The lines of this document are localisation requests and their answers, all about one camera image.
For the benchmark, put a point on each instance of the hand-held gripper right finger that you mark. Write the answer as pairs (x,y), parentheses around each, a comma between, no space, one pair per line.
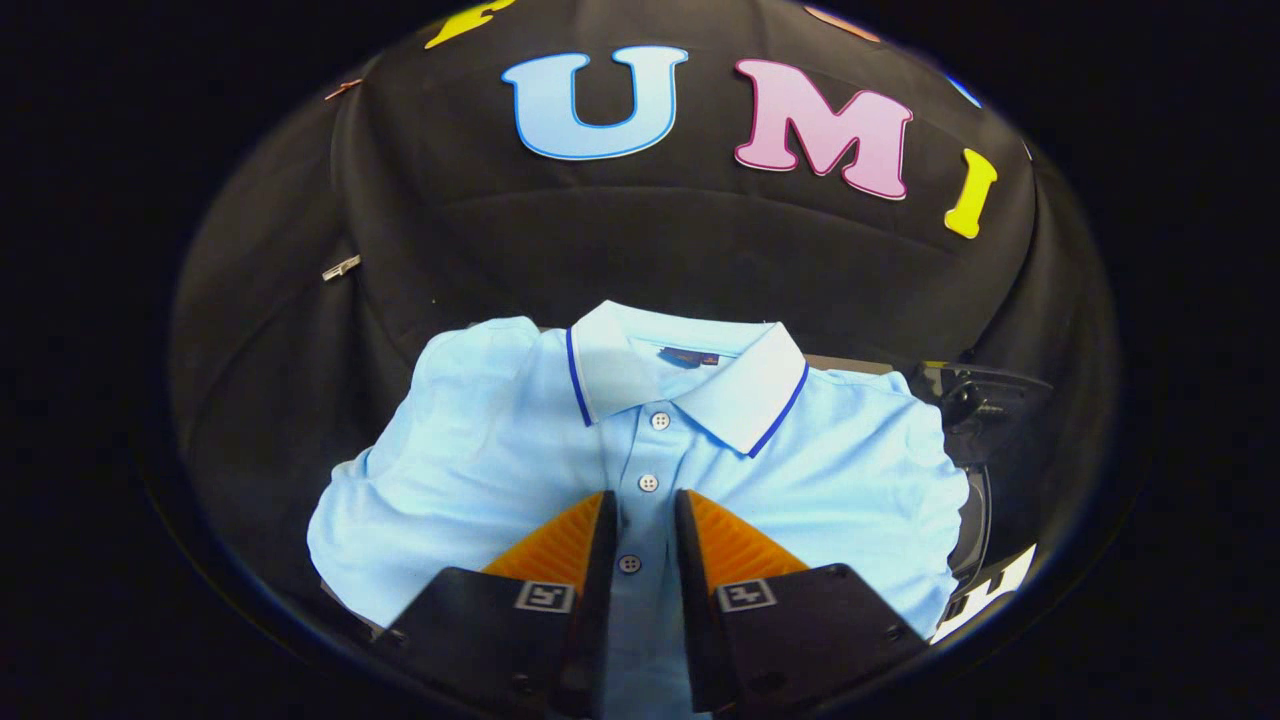
(700,620)

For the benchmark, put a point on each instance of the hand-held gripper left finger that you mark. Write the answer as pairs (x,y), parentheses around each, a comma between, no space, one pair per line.
(590,620)

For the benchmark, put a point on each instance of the light blue polo shirt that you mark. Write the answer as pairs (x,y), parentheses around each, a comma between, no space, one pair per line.
(480,460)

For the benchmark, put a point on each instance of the dark washing machine lid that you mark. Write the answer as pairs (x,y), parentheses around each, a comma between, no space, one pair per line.
(990,410)

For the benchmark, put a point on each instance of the silver cloth clip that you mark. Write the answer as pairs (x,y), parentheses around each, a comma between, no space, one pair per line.
(341,268)

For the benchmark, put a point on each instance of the reddish cloth clip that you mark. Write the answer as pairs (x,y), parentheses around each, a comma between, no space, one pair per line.
(342,89)

